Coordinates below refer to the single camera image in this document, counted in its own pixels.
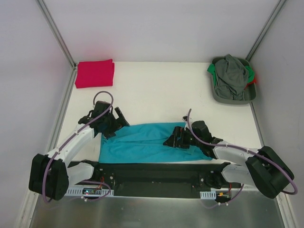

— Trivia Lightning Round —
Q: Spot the teal t-shirt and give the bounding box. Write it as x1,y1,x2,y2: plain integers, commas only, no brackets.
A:
98,122,212,163

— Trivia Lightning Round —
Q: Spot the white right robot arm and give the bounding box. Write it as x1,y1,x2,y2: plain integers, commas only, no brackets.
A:
161,114,298,199

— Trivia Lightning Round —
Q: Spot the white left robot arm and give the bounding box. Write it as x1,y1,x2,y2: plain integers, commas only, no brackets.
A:
28,101,128,203

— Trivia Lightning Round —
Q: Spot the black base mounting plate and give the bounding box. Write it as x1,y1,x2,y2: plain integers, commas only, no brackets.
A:
68,159,243,198

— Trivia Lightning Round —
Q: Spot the folded magenta t-shirt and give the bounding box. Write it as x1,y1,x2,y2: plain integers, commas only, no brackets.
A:
75,59,115,89

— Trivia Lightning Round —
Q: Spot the grey plastic laundry bin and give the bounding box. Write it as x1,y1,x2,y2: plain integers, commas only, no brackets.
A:
211,56,256,105

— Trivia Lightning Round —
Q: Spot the green t-shirt in bin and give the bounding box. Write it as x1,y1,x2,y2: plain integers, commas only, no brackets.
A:
207,64,217,87

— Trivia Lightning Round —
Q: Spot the grey t-shirt in bin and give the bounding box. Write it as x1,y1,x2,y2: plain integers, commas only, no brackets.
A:
215,54,249,101

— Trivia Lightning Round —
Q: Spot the red t-shirt in bin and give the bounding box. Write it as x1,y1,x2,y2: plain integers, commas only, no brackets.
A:
245,66,257,88

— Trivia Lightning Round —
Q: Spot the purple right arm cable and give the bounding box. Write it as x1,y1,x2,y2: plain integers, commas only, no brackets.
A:
186,108,299,195

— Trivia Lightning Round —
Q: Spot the white slotted cable duct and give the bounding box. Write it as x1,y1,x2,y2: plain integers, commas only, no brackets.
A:
65,187,114,198

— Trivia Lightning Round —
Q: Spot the left aluminium frame post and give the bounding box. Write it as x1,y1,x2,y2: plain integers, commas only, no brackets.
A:
35,0,78,69

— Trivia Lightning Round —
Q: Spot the aluminium frame post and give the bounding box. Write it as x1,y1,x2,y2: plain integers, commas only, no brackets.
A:
35,0,78,69
246,0,288,61

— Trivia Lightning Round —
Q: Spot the right aluminium frame post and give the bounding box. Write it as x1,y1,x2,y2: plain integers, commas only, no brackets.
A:
246,0,288,61

